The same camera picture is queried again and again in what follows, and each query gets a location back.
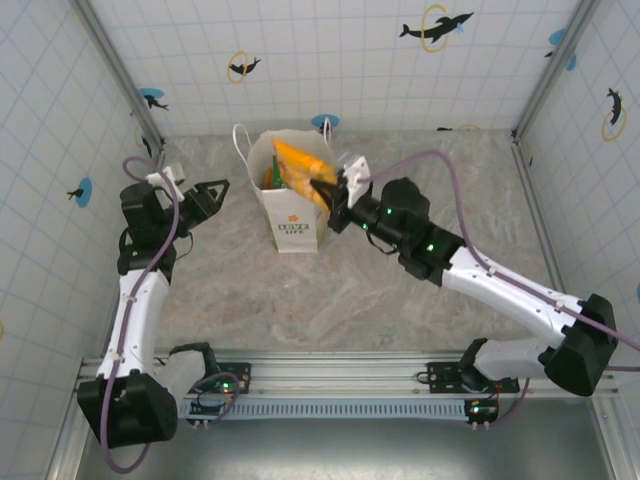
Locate yellow snack pack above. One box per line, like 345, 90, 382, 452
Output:
272, 139, 339, 211

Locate white paper bag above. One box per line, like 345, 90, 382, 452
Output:
233, 117, 337, 255

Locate small black connector box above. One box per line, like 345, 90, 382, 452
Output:
187, 397, 226, 429
463, 397, 500, 431

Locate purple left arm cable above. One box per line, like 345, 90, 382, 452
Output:
99, 156, 242, 474

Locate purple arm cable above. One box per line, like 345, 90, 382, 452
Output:
99, 156, 242, 474
367, 149, 640, 430

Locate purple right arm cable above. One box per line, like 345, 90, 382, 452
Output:
367, 149, 640, 430

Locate aluminium frame side rail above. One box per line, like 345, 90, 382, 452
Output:
510, 134, 571, 306
144, 139, 169, 184

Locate aluminium frame post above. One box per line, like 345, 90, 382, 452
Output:
69, 0, 167, 151
510, 0, 604, 141

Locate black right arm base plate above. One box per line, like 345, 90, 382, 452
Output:
414, 359, 521, 397

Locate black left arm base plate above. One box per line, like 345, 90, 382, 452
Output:
214, 360, 254, 399

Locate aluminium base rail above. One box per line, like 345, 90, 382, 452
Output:
74, 348, 622, 419

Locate white slotted cable duct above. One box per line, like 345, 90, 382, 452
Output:
177, 399, 474, 422

